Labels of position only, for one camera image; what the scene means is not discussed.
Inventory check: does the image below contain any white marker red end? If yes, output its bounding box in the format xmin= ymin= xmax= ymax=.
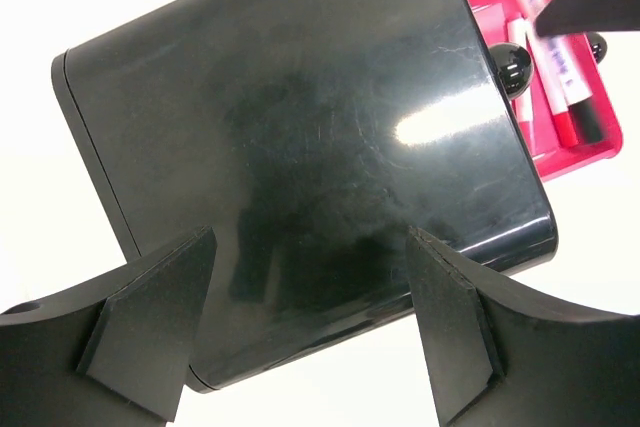
xmin=509 ymin=19 xmax=533 ymax=130

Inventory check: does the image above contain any pink drawer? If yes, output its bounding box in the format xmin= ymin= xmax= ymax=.
xmin=489 ymin=42 xmax=534 ymax=100
xmin=468 ymin=0 xmax=623 ymax=181

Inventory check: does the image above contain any black drawer cabinet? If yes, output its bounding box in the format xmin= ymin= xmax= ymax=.
xmin=51 ymin=0 xmax=558 ymax=393

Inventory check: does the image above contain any pink bottom drawer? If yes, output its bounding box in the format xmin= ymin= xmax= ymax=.
xmin=468 ymin=0 xmax=623 ymax=181

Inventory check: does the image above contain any pink middle drawer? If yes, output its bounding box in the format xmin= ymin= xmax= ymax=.
xmin=489 ymin=42 xmax=534 ymax=100

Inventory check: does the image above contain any white marker red cap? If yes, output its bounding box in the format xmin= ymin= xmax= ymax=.
xmin=507 ymin=17 xmax=579 ymax=154

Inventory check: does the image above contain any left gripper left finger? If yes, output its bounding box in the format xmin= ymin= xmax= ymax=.
xmin=1 ymin=227 xmax=216 ymax=426

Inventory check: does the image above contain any white marker black cap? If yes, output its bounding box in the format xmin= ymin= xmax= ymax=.
xmin=516 ymin=0 xmax=605 ymax=145

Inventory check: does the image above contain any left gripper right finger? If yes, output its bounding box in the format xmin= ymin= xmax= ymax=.
xmin=406 ymin=228 xmax=639 ymax=426

